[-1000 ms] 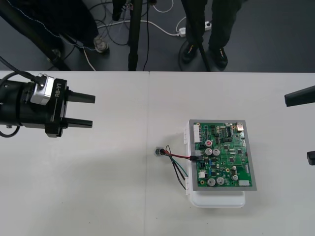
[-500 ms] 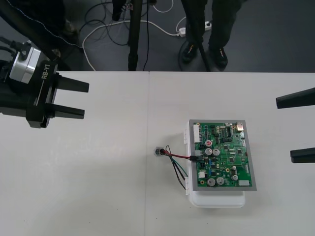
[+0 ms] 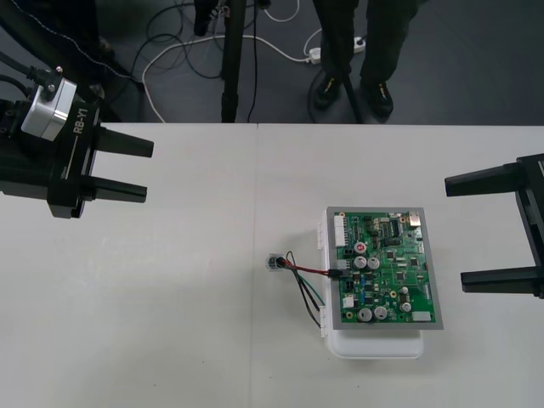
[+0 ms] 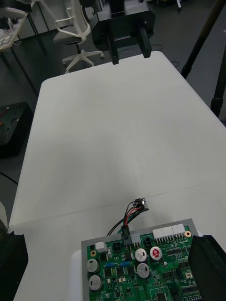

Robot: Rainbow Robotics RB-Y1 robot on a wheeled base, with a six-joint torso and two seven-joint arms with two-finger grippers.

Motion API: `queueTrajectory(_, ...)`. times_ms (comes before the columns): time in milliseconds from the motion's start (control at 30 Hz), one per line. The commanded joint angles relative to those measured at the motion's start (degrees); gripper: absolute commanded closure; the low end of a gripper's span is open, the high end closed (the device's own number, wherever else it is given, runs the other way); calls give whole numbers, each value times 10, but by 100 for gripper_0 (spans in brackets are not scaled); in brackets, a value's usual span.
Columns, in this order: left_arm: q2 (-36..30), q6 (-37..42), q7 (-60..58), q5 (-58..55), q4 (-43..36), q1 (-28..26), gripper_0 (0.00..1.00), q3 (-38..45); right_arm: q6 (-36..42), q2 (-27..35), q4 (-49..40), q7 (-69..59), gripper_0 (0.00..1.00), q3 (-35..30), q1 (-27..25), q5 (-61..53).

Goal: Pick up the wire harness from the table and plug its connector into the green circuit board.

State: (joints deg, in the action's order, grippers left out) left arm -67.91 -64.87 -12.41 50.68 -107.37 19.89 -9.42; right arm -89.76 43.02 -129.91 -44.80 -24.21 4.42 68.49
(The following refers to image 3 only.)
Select black floor cable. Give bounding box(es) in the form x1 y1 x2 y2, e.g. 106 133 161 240
248 0 261 124

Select person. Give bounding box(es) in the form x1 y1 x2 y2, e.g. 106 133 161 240
312 0 430 124

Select black left wrist camera cable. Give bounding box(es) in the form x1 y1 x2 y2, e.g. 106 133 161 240
0 50 65 102

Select pale grey left wrist camera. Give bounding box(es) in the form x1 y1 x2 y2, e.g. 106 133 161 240
20 65 79 143

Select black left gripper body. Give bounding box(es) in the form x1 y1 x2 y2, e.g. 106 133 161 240
0 97 104 221

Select white power strip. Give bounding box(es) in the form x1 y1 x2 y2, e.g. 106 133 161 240
308 36 367 65

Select black tripod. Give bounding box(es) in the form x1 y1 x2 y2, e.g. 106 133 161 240
193 0 250 124

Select green circuit board grey frame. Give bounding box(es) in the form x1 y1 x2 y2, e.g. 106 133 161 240
326 206 445 332

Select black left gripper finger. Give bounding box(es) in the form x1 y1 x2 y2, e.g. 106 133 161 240
89 175 148 203
98 124 155 159

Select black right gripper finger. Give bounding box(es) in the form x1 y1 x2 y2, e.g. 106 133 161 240
444 162 524 198
461 265 536 295

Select red black green cable bundle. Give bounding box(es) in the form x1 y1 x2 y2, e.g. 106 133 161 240
265 250 342 329

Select white floor cable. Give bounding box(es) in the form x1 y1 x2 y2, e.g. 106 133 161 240
142 33 314 124

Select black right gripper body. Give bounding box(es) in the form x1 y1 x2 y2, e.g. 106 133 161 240
515 153 544 298

